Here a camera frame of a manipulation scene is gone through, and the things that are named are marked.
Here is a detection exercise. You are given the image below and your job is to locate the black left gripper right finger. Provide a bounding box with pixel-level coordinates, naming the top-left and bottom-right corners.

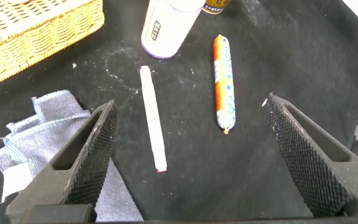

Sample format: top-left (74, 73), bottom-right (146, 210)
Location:
top-left (264, 92), bottom-right (358, 218)

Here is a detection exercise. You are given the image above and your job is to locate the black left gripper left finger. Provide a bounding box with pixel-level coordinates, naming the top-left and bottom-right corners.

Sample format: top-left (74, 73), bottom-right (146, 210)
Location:
top-left (5, 100), bottom-right (119, 220)

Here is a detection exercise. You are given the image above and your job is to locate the orange sausage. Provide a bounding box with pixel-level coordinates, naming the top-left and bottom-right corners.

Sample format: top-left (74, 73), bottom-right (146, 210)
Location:
top-left (213, 34), bottom-right (237, 135)

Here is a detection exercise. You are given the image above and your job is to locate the gold drink can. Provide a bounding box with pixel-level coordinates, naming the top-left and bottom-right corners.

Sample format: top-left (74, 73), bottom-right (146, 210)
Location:
top-left (201, 0), bottom-right (231, 15)

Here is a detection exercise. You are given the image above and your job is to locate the wicker basket with daily items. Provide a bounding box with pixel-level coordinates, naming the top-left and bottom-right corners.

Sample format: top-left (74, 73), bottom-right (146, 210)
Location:
top-left (0, 0), bottom-right (105, 93)

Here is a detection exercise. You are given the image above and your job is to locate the grey towel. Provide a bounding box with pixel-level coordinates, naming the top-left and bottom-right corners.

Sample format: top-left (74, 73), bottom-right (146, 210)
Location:
top-left (0, 90), bottom-right (145, 222)

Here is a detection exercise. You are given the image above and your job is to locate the white marker pen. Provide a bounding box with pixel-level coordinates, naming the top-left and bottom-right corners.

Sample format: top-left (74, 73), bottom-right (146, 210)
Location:
top-left (139, 65), bottom-right (168, 174)

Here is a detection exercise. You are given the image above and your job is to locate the purple trash bag roll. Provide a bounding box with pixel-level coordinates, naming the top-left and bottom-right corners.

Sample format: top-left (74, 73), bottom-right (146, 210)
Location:
top-left (140, 0), bottom-right (206, 60)

